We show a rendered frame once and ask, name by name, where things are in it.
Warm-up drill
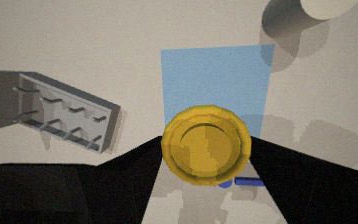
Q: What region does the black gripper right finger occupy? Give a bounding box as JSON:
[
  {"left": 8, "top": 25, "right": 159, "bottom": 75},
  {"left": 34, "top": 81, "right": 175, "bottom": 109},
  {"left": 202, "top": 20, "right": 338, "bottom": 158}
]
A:
[{"left": 249, "top": 136, "right": 358, "bottom": 224}]

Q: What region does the grey dish rack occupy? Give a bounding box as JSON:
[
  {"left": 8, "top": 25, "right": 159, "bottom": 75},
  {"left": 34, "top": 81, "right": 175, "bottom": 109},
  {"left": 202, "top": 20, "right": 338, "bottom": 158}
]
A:
[{"left": 0, "top": 70, "right": 121, "bottom": 155}]

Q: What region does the beige cylinder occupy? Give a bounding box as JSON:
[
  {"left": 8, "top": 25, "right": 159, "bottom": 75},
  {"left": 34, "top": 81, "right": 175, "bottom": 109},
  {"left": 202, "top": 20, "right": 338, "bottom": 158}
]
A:
[{"left": 262, "top": 0, "right": 358, "bottom": 40}]

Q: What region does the light blue flat mat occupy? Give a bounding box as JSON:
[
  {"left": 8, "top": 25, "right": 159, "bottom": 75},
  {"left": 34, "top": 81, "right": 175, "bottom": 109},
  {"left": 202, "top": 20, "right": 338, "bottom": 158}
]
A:
[{"left": 160, "top": 44, "right": 276, "bottom": 138}]

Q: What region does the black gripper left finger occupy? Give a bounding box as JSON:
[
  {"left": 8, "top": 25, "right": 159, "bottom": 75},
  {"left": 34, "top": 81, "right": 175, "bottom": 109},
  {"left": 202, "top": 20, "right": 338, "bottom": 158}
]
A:
[{"left": 0, "top": 136, "right": 162, "bottom": 224}]

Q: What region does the yellow plate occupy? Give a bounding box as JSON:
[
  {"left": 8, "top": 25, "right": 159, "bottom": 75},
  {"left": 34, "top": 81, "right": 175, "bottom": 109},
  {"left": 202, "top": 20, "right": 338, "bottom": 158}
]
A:
[{"left": 161, "top": 105, "right": 251, "bottom": 185}]

